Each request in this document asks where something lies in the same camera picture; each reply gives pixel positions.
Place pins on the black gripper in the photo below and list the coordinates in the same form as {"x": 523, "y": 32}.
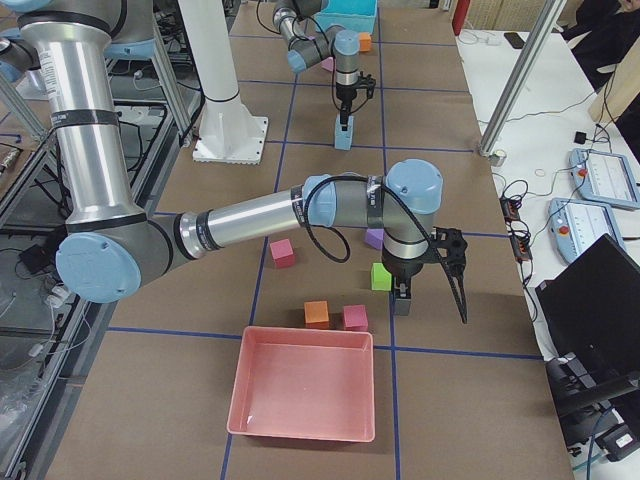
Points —
{"x": 401, "y": 273}
{"x": 344, "y": 94}

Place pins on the light blue foam block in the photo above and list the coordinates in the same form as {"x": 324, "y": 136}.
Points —
{"x": 344, "y": 129}
{"x": 342, "y": 140}

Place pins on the green foam block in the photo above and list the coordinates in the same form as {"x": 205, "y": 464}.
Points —
{"x": 380, "y": 278}

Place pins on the light pink foam block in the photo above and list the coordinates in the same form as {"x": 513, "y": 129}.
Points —
{"x": 328, "y": 64}

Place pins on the purple foam block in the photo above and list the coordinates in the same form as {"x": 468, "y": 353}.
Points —
{"x": 374, "y": 238}

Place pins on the dark pink foam block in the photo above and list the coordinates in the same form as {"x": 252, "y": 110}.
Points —
{"x": 355, "y": 318}

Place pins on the orange foam block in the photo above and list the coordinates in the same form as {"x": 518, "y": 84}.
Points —
{"x": 316, "y": 314}
{"x": 365, "y": 42}

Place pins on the light blue plastic bin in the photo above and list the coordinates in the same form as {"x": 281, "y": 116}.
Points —
{"x": 356, "y": 15}

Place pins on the magenta foam block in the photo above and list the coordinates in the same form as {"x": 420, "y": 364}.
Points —
{"x": 282, "y": 253}

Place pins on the pink plastic tray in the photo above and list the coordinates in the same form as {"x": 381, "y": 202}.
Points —
{"x": 304, "y": 384}

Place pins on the teach pendant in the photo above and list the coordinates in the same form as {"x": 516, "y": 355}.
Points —
{"x": 604, "y": 177}
{"x": 577, "y": 224}

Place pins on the black laptop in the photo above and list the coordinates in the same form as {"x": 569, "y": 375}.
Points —
{"x": 592, "y": 308}

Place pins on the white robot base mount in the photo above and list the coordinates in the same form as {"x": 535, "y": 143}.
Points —
{"x": 228, "y": 132}

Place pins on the aluminium frame post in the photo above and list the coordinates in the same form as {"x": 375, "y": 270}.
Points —
{"x": 525, "y": 62}

